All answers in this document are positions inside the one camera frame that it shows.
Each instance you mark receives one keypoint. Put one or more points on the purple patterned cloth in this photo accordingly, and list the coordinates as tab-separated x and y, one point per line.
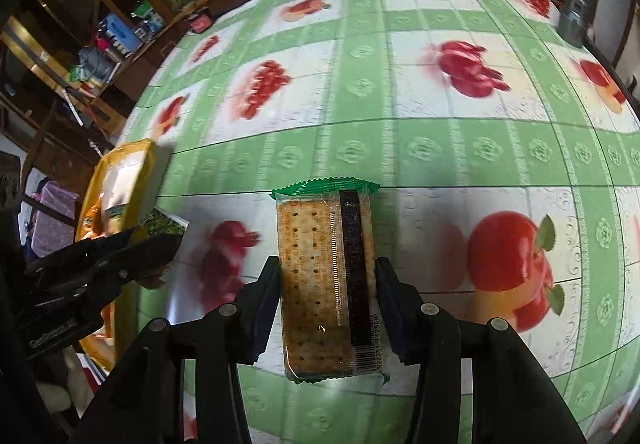
52	219

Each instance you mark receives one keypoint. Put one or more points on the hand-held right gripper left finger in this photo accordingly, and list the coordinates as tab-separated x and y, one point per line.
260	309

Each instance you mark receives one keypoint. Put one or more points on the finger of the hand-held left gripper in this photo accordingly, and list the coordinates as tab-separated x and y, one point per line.
85	251
140	256

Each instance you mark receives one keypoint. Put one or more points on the small green box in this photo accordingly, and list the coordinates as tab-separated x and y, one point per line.
147	16

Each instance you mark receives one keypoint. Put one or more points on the grey bag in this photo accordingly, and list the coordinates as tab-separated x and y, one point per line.
97	65

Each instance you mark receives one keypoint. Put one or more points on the large yellow snack bag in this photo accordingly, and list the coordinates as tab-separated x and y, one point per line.
127	174

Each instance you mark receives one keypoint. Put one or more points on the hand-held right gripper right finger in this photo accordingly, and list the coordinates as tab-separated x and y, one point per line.
397	311

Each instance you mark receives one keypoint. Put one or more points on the green fruit-print tablecloth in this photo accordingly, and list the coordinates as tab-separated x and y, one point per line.
400	124

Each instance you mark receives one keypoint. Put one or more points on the green cracker packet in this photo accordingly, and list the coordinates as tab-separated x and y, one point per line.
320	274

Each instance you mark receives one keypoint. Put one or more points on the small red box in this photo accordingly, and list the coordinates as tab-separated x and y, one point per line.
201	21

